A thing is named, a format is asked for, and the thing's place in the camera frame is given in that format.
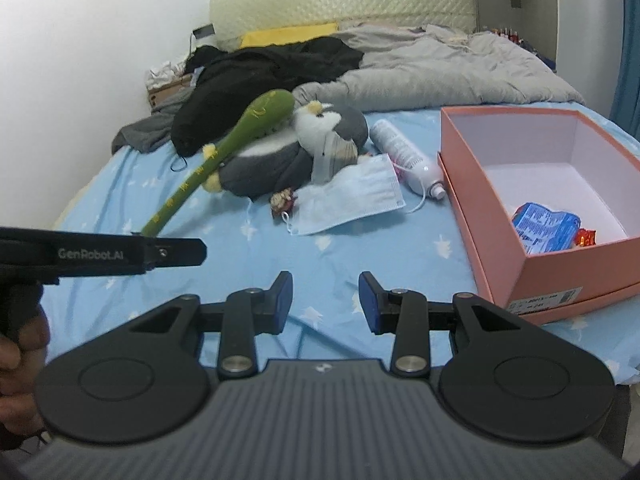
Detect light blue face mask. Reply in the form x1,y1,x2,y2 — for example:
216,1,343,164
280,154,428,236

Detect blue tissue pack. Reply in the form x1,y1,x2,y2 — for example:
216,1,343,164
512,203,582,256

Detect red snack packet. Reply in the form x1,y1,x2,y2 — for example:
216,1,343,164
574,228,597,247

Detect person's left hand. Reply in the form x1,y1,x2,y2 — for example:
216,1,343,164
1,284,50,440

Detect white spray bottle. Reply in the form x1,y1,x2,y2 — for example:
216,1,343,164
369,119,447,200

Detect dark grey garment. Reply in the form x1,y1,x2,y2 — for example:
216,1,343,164
111,87,193,155

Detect orange cardboard box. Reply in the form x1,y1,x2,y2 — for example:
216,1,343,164
438,106,639,324

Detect grey penguin plush toy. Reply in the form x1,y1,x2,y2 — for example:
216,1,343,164
202,101,369,200

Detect green plush back scratcher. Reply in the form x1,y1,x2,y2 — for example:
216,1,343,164
141,89,295,237

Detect black clothing pile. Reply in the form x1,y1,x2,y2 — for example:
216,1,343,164
170,36,363,157

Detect grey duvet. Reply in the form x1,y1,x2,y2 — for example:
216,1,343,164
293,24,584,112

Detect yellow pillow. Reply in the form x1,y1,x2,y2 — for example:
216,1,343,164
240,22,338,49

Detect bottles on shelf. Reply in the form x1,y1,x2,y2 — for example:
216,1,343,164
490,27,556,72

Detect blue curtain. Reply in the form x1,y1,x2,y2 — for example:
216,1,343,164
610,0,640,139

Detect grey white wardrobe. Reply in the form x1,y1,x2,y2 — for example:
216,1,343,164
477,0,624,116

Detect wall power socket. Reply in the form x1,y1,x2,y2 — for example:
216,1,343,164
192,24,215,40

